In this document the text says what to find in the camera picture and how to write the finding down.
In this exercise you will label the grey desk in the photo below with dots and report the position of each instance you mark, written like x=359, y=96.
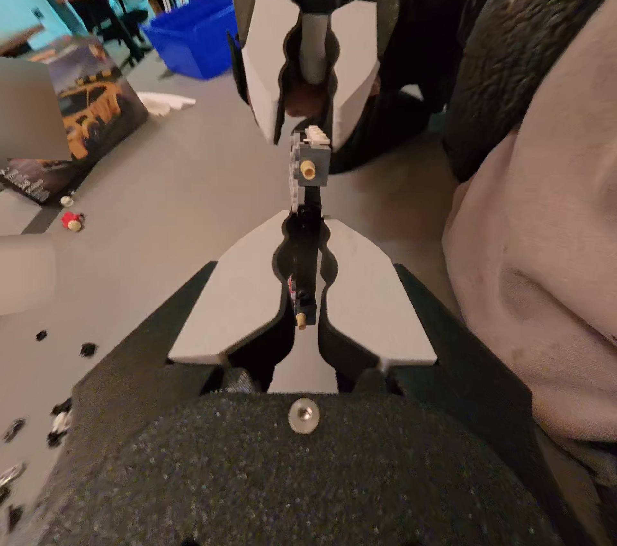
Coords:
x=193, y=194

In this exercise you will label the red toy minifigure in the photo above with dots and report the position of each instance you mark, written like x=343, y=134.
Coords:
x=71, y=219

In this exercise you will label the person's beige shirt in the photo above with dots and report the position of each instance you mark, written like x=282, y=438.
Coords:
x=530, y=266

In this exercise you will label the dark grey toy axle brick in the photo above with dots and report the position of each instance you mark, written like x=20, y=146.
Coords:
x=320, y=158

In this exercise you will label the tan toy connector pin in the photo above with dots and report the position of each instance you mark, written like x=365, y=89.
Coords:
x=307, y=168

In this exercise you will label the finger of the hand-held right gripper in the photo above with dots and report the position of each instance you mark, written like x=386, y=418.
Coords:
x=262, y=54
x=359, y=54

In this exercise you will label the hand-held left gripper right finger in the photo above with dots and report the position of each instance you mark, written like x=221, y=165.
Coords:
x=376, y=300

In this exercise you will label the dark toy brick assembly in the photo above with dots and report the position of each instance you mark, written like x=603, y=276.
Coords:
x=306, y=256

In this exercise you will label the black toy set box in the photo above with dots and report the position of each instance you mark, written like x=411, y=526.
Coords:
x=96, y=112

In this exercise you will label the torn white paper bag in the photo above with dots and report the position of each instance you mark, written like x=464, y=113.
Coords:
x=164, y=102

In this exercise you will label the blue plastic bin, far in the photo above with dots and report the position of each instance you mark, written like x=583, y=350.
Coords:
x=193, y=40

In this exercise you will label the scattered small toy bricks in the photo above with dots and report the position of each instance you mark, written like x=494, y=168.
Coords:
x=87, y=349

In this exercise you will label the white round toy piece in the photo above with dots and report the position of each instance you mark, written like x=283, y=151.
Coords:
x=67, y=201

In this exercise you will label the person's black fleece jacket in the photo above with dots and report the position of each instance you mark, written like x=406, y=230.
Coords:
x=520, y=25

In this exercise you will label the person's right hand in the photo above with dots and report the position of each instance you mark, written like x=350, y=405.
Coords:
x=308, y=100

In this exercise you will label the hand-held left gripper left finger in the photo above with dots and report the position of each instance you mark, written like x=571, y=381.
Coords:
x=231, y=300

